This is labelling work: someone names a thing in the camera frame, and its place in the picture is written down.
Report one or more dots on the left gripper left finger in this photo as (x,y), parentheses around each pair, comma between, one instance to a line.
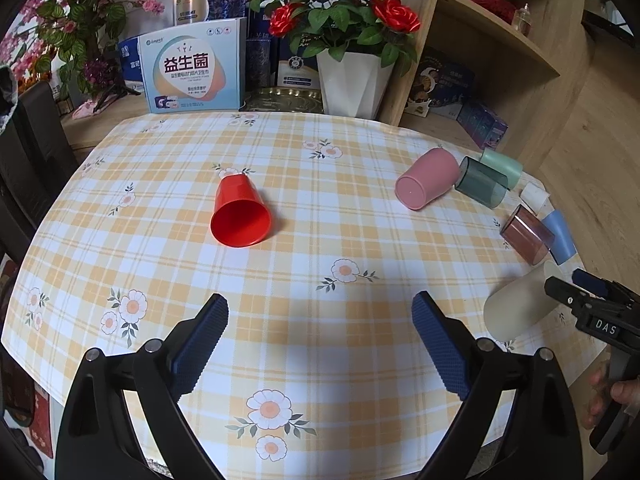
(97,439)

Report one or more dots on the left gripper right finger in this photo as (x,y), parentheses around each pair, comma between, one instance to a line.
(541,439)

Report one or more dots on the beige plastic cup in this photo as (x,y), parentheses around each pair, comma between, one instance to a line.
(521,304)

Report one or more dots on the blue plastic cup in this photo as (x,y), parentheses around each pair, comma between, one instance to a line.
(563,247)

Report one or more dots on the transparent brown plastic cup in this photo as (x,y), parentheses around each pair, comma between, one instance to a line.
(527,235)

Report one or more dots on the small white plastic cup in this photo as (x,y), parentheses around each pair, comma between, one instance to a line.
(534,197)

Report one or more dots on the mint green plastic cup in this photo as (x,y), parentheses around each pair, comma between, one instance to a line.
(509,167)

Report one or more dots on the transparent teal plastic cup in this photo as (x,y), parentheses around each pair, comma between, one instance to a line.
(481,183)

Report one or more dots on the pink plastic cup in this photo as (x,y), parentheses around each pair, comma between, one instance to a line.
(432,175)

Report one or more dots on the red plastic cup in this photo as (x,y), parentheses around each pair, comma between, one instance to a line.
(240,217)

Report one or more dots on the person's right hand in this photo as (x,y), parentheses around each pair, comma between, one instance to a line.
(604,391)

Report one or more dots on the purple product box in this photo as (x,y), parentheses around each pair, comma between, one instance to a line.
(484,127)

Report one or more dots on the dark blue product box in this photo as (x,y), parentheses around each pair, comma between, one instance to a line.
(453,85)

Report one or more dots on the wooden shelf cabinet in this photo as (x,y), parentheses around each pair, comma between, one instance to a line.
(532,82)

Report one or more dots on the black white biscuit box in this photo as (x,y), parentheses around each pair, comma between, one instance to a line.
(424,82)

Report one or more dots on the black chair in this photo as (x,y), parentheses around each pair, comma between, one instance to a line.
(36,164)

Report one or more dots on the yellow plaid floral tablecloth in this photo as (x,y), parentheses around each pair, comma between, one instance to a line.
(320,373)

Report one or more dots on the small glass bottle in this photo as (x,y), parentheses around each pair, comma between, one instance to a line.
(522,20)

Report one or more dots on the white geometric flower vase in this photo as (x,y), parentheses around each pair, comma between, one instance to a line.
(353,87)

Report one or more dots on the golden round metal tray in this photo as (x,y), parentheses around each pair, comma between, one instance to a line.
(278,99)

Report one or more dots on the light blue probiotic box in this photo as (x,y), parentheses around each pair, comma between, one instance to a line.
(194,67)

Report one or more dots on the blue white box far left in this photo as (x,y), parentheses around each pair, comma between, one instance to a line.
(129,59)

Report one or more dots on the dark blue white box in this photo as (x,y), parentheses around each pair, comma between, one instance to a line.
(294,71)

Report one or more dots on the red rose bouquet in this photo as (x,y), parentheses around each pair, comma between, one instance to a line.
(384,28)

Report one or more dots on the pink artificial flower plant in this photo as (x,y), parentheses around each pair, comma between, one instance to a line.
(82,34)

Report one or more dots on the silver blue gift box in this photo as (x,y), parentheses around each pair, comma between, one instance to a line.
(195,11)

